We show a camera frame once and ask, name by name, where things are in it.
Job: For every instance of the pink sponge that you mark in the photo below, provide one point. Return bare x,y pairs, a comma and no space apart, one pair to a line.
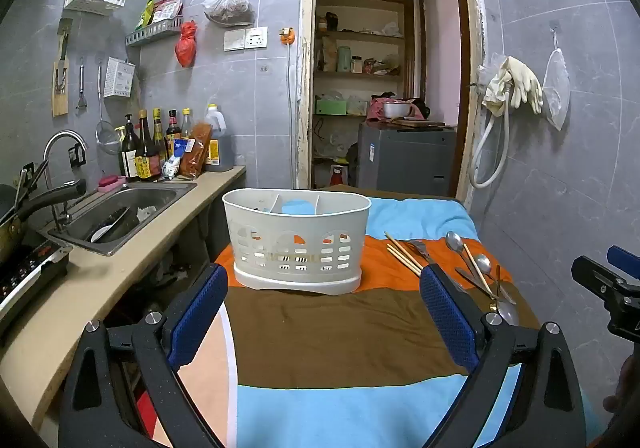
110,183

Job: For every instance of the large metal spoon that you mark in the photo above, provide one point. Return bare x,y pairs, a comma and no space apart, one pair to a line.
506,312

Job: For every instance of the red noodle packet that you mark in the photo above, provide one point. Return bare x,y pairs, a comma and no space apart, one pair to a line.
196,153

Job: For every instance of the pink cloth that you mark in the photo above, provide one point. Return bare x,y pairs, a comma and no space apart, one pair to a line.
375,111

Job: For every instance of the metal basin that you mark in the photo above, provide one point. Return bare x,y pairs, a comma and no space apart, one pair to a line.
398,111

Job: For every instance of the red plastic bag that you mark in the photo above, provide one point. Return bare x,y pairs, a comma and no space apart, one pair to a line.
186,46

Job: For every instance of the metal table knife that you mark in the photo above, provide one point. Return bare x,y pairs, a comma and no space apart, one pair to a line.
472,280

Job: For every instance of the black induction cooker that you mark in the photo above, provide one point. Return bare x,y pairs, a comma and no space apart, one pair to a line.
25,278

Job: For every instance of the glass jar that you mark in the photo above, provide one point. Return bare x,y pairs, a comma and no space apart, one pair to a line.
356,65

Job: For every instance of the wooden cutting board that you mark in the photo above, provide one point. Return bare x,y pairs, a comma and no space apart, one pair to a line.
59,103

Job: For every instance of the red white bottle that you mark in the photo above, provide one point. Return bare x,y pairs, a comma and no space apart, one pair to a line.
338,177

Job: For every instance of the orange plug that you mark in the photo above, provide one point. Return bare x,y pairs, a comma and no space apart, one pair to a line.
286,36

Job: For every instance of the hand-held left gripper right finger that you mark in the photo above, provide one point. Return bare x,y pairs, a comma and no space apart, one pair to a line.
447,318

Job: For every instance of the worn door frame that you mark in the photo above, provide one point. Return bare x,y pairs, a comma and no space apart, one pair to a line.
306,78

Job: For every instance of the black wall socket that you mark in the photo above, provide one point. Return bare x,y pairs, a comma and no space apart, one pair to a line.
78,156

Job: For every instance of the wooden chopstick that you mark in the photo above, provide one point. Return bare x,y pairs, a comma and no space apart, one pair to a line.
402,250
477,270
401,255
402,262

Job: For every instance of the clear glass bottle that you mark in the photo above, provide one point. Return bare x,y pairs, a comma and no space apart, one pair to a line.
186,123

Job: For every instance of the white plastic utensil caddy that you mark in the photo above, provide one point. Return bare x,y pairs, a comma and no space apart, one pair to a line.
300,228

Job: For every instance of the metal wall shelf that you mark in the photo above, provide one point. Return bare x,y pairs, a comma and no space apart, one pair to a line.
152,33

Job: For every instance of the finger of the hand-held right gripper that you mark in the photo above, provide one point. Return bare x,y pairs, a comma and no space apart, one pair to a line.
625,259
597,278

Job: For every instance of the dark sauce bottle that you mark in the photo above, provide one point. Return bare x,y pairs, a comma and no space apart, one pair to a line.
146,153
173,128
158,133

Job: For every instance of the steel sink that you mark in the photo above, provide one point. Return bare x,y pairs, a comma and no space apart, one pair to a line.
150,198

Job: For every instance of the blue white packet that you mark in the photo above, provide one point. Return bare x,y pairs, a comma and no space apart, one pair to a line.
177,158

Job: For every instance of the cream rubber gloves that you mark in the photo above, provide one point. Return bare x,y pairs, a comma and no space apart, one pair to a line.
522,81

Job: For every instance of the wooden shelf unit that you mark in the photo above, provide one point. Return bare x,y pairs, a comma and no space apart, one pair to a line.
360,36

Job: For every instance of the metal mesh strainer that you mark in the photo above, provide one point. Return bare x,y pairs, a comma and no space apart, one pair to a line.
107,136

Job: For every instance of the green box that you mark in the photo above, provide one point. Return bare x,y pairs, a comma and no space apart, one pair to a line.
331,107

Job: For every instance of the green canister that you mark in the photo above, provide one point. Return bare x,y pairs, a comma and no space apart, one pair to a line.
343,59

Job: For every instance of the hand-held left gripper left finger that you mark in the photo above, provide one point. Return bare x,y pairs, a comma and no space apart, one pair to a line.
200,313

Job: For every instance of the dark pump bottle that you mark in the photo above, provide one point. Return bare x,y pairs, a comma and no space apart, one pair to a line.
130,153

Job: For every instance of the person's right hand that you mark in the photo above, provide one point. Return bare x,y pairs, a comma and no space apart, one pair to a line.
629,388

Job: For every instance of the white switch socket panel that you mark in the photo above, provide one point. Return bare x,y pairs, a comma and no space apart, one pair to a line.
245,39

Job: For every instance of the metal peeler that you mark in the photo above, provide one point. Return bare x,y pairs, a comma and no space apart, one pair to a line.
82,83

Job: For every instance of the yellow green packet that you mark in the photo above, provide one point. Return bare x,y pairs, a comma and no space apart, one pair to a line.
146,13

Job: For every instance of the white mesh bag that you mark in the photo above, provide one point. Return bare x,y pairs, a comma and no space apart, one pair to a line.
556,88

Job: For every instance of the grey mini fridge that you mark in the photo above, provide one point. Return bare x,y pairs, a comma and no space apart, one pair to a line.
405,158

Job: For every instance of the large oil jug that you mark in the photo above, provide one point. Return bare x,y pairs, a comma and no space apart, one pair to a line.
220,138

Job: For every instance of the white hanging box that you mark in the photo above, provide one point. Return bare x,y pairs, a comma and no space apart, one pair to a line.
119,77

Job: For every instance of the metal faucet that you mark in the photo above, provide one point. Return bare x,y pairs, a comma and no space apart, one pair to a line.
60,138

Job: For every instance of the brown paper bag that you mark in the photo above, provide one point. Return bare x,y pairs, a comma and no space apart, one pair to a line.
328,56

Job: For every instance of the striped blanket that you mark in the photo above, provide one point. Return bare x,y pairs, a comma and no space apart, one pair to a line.
325,328

